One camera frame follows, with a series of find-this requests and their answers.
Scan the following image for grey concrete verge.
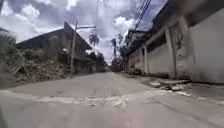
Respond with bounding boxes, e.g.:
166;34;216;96
119;72;224;105

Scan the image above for white boundary wall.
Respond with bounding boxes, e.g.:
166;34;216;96
126;0;224;85

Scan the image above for grey concrete road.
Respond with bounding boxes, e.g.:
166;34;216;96
0;72;224;128

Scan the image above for building with dark roof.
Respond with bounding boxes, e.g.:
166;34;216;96
15;21;97;73

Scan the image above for overgrown bushes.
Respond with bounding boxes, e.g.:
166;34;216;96
0;31;72;88

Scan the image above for pile of rubble stones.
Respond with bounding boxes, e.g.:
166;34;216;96
149;80;185;92

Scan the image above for group of palm trees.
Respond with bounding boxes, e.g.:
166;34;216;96
87;32;129;73

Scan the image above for grey utility pole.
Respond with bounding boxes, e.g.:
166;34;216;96
69;20;98;73

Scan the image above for overhead wires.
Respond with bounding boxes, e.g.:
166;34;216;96
123;0;154;48

